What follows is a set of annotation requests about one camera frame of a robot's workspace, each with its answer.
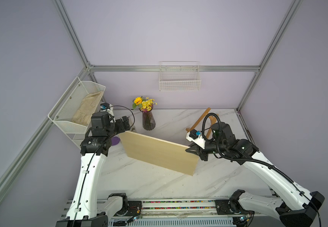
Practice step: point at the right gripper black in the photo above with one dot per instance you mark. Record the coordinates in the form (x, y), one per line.
(199, 152)

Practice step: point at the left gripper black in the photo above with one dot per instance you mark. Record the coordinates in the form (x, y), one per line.
(118, 123)

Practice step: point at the light plywood board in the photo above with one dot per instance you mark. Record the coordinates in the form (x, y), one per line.
(159, 152)

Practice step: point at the wooden easel frame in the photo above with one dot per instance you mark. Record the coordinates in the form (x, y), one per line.
(198, 124)

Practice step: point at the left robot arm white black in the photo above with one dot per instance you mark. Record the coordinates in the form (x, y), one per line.
(83, 211)

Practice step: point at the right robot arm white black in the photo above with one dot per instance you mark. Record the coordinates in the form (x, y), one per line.
(294, 205)

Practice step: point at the purple pink garden trowel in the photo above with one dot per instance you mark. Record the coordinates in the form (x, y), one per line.
(115, 140)

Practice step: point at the dark glass vase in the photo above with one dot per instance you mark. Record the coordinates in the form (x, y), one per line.
(148, 121)

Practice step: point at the yellow flower bouquet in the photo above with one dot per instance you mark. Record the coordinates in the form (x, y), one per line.
(144, 104)

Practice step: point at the beige glove in shelf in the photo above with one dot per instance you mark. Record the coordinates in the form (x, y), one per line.
(87, 107)

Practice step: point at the white two-tier mesh shelf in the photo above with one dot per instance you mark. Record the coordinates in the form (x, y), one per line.
(62, 113)

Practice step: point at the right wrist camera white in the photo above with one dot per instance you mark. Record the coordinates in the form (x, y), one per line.
(196, 137)

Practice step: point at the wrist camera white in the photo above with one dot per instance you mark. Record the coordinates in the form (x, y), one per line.
(106, 107)
(196, 137)

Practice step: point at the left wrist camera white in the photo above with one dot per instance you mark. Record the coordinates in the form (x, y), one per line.
(106, 107)

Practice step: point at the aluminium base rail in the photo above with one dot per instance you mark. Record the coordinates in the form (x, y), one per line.
(174, 208)

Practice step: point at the white wire wall basket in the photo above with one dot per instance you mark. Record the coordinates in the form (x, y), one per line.
(179, 76)

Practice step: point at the grey slotted cable duct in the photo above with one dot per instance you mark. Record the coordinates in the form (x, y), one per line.
(184, 222)

